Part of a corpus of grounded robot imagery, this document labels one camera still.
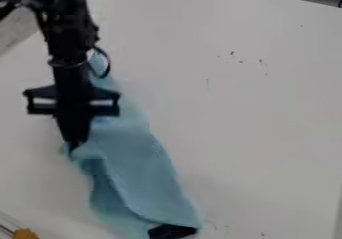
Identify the light blue cloth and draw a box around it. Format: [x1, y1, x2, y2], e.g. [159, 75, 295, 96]
[64, 46, 205, 239]

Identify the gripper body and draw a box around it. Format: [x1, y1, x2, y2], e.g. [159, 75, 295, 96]
[21, 61, 123, 119]

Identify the orange toy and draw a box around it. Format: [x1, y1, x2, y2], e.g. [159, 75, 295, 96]
[10, 228, 41, 239]

